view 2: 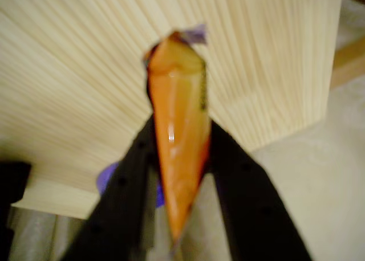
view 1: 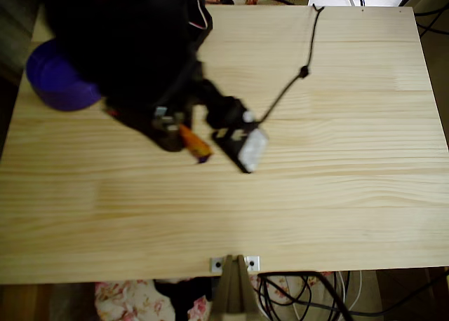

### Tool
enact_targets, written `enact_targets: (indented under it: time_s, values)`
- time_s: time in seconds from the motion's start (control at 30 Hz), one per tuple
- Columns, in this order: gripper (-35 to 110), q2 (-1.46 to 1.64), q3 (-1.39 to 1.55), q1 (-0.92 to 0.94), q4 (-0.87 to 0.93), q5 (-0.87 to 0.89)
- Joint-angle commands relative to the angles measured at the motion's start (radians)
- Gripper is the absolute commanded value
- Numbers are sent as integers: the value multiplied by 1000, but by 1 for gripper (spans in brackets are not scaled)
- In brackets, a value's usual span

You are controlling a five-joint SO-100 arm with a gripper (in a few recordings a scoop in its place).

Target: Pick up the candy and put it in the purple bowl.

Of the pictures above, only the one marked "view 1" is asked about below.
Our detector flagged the purple orange candy wrapper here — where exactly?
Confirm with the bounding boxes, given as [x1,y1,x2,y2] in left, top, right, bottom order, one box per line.
[178,123,215,165]

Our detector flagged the purple plastic bowl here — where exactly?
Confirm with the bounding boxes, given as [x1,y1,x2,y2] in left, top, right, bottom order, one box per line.
[25,39,103,112]

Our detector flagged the grey green curtain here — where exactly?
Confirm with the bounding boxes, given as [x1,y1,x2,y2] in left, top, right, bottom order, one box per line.
[0,0,46,83]

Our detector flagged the black fabric item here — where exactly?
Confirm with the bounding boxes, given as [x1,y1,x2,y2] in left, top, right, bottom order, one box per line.
[153,277,214,321]

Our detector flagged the floral pink white cloth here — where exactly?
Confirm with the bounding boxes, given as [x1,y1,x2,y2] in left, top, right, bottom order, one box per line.
[94,271,334,321]

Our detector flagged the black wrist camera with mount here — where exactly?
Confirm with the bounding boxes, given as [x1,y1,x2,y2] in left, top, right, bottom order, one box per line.
[199,78,271,175]

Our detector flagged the silver metal bracket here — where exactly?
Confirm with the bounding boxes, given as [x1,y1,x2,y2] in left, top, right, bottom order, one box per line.
[209,255,261,273]

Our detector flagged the black camera cable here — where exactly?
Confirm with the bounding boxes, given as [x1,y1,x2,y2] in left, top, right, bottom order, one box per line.
[257,4,326,123]

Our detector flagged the thick black cable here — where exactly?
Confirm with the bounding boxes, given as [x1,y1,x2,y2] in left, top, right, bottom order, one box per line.
[297,271,355,321]

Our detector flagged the white cable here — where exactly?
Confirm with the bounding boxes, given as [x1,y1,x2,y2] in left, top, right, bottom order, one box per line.
[290,270,363,321]

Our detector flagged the thin black cable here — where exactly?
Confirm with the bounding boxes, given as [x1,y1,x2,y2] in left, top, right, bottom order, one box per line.
[257,268,449,321]

